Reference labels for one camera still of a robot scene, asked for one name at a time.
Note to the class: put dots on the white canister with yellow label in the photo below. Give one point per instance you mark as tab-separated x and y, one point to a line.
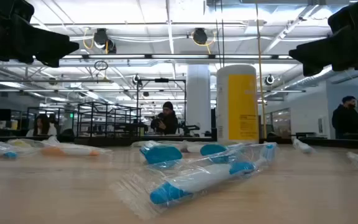
238	105

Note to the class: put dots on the black background robot arm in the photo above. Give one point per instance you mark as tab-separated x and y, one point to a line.
189	127

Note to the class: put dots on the small blue mouthwash bottle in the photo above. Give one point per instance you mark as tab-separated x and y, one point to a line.
212	149
162	154

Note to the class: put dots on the orange white toothbrush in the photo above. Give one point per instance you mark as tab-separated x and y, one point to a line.
70	151

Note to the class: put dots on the person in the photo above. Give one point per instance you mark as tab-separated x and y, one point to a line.
345	119
42	126
168	123

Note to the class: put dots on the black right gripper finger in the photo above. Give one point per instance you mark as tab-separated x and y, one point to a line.
311	70
322	51

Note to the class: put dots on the white building column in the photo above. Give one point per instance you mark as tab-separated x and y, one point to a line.
197	99

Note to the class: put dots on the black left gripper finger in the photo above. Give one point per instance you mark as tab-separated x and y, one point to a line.
53	60
45	43

